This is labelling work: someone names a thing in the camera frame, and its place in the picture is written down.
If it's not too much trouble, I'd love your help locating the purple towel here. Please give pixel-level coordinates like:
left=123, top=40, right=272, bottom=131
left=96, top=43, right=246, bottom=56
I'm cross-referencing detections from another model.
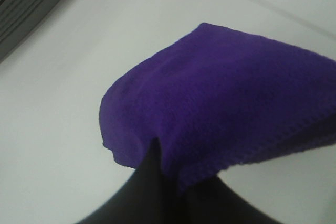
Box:
left=99, top=23, right=335, bottom=191

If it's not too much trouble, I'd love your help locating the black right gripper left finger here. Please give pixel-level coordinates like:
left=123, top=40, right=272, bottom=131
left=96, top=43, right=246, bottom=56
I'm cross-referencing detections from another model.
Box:
left=79, top=139, right=184, bottom=223

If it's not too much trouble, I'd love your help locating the grey perforated plastic basket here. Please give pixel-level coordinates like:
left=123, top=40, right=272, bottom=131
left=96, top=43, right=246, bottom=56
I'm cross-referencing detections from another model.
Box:
left=0, top=0, right=84, bottom=63

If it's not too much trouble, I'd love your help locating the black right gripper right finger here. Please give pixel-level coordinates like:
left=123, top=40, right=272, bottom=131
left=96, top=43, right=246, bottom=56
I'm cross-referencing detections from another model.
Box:
left=183, top=175, right=271, bottom=224

